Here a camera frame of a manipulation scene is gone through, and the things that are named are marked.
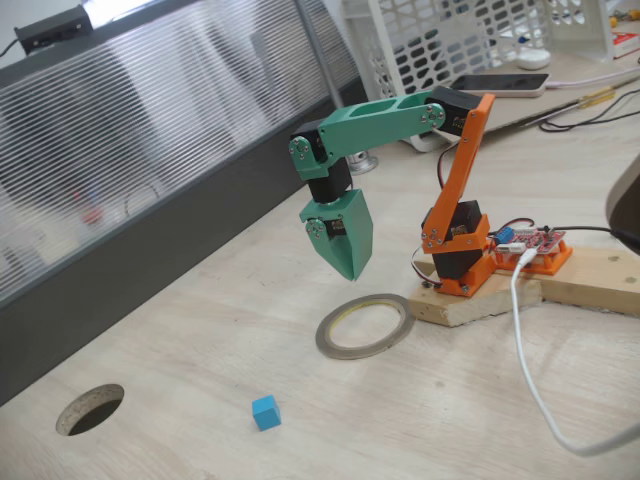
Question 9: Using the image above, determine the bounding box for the blue cube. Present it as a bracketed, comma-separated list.
[251, 394, 282, 431]

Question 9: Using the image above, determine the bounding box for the wooden base block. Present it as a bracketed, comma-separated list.
[407, 252, 544, 329]

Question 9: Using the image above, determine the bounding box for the metal pole with flange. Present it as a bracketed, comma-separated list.
[294, 0, 380, 176]

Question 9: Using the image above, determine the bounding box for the red controller circuit board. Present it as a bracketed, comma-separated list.
[487, 224, 569, 257]

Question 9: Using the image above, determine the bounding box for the brown cardboard sheet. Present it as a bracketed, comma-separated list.
[413, 49, 640, 147]

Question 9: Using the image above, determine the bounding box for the grey ribbed desk partition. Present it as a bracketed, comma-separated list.
[0, 0, 381, 407]

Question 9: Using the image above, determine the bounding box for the white smartphone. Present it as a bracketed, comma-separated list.
[449, 73, 551, 99]

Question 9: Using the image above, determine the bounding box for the long wooden plank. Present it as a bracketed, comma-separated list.
[539, 243, 640, 317]

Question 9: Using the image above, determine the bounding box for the white earbuds case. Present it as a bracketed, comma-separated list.
[515, 47, 552, 71]

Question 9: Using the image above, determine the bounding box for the grey rounded object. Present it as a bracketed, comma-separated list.
[605, 153, 640, 252]

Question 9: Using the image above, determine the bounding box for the white plastic lattice basket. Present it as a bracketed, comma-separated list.
[342, 0, 616, 154]

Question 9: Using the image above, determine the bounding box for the black box device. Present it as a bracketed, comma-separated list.
[13, 4, 94, 55]

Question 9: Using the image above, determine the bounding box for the red and white book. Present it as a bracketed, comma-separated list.
[612, 30, 640, 61]

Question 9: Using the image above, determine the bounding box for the grey ring of tape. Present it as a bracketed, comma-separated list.
[314, 293, 416, 361]

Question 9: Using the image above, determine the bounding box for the white USB cable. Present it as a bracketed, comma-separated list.
[509, 248, 640, 457]

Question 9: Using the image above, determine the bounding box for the black power cable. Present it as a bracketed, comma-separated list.
[547, 223, 640, 241]

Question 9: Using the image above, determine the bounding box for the yellow handled screwdriver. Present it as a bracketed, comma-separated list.
[519, 85, 617, 130]

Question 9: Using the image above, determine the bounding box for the pale pink charging cable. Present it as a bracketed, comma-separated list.
[547, 67, 640, 91]

